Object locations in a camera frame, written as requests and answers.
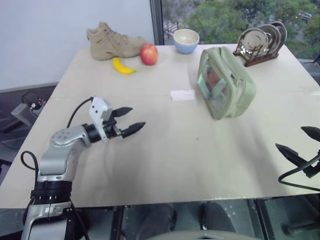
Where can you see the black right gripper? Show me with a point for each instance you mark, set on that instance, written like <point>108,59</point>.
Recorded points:
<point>314,168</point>

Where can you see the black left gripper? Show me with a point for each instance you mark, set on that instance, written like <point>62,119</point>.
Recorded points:
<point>111,127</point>

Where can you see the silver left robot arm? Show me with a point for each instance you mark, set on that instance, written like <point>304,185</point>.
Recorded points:
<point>57,160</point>

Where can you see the green transparent pouch bag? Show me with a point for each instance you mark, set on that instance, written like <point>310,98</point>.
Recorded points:
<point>232,82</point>

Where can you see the yellow banana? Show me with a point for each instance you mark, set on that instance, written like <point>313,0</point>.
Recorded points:
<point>121,67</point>

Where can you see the white paper label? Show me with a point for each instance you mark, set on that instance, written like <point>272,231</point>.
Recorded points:
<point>182,95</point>

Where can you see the red apple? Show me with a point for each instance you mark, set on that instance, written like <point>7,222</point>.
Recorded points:
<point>149,54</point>

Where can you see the tan suede boot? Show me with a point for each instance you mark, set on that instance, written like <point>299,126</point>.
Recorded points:
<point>112,45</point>

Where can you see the small device with red button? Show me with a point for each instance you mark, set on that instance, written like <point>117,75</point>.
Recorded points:
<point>37,104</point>

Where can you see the dark wooden dish rack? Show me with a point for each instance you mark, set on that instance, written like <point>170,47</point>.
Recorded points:
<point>260,58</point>

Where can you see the blue bowl cream inside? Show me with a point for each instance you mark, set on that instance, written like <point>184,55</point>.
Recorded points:
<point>185,42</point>

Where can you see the grey box on floor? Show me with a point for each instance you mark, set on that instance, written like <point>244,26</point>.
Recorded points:
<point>21,113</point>

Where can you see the silver metal plate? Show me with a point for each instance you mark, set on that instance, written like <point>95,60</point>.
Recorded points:
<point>272,33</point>
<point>283,32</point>
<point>252,41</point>

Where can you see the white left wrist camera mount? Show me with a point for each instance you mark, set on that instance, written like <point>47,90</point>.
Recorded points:
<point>99,107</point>

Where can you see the dark table frame bar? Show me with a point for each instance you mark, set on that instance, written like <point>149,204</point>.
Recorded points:
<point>119,222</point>
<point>257,220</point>

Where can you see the grey window frame post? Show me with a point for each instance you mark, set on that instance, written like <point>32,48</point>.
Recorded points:
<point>156,22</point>

